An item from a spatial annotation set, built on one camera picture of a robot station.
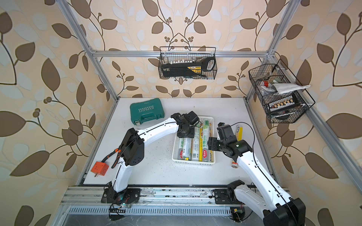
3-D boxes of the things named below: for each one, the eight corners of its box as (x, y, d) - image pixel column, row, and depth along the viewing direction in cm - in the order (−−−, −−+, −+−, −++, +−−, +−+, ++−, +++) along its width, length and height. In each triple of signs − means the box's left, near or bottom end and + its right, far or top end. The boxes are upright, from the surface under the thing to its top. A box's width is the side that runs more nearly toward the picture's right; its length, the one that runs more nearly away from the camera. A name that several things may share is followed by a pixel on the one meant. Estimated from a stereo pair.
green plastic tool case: (133, 126, 104) (131, 123, 101) (130, 108, 117) (128, 104, 113) (165, 117, 110) (164, 113, 106) (159, 100, 122) (159, 96, 118)
